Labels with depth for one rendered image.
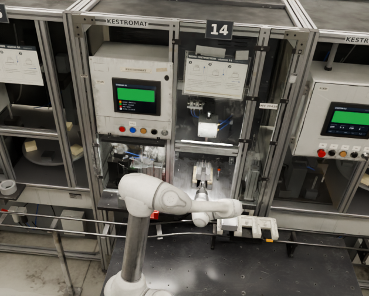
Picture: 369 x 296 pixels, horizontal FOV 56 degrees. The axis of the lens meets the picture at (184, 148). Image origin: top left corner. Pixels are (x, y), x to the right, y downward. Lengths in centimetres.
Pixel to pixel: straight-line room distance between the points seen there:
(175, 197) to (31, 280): 193
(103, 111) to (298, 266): 150
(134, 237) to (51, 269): 159
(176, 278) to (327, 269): 93
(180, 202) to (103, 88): 77
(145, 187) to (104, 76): 64
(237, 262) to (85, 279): 130
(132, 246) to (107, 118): 71
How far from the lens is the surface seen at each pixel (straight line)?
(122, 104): 188
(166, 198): 145
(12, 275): 323
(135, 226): 163
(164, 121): 191
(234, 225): 214
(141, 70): 179
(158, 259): 226
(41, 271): 318
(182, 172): 246
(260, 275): 227
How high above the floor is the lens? 252
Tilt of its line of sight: 37 degrees down
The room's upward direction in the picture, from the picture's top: 3 degrees clockwise
